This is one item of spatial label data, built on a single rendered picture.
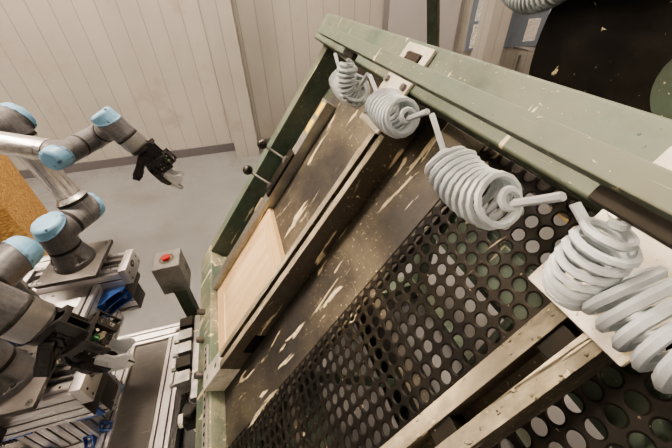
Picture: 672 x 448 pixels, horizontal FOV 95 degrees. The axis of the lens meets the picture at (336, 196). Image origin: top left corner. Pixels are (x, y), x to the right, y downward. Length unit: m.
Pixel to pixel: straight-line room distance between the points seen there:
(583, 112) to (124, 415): 2.21
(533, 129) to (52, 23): 4.58
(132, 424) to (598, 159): 2.15
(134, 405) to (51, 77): 3.67
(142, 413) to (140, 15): 3.68
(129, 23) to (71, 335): 3.87
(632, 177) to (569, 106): 0.24
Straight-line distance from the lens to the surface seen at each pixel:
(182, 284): 1.76
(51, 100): 4.94
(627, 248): 0.26
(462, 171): 0.36
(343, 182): 0.76
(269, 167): 1.42
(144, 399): 2.22
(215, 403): 1.27
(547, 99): 0.49
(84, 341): 0.81
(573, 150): 0.25
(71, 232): 1.66
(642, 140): 0.43
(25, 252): 0.93
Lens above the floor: 2.02
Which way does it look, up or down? 36 degrees down
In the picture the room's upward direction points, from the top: 2 degrees counter-clockwise
